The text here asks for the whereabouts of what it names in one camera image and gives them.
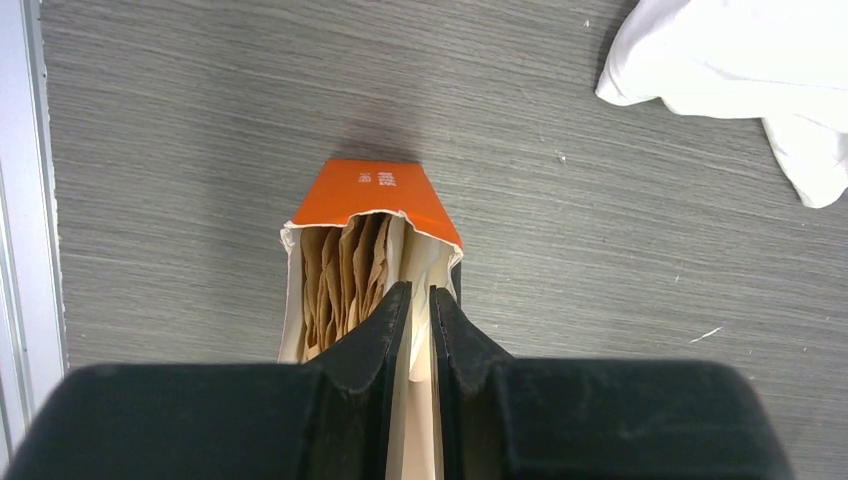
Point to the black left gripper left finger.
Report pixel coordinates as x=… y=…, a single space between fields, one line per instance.
x=337 y=416

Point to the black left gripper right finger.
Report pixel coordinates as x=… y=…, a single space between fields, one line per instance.
x=498 y=416

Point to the white paper coffee filter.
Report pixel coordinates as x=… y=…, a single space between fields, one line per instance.
x=420 y=261

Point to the orange coffee filter box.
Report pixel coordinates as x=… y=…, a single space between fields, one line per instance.
x=344 y=189

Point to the brown filters stack in box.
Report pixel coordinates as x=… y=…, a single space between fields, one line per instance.
x=344 y=276

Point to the crumpled white plastic bag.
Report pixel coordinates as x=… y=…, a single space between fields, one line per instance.
x=781 y=62

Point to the aluminium frame rail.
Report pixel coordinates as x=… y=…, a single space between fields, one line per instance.
x=33 y=348

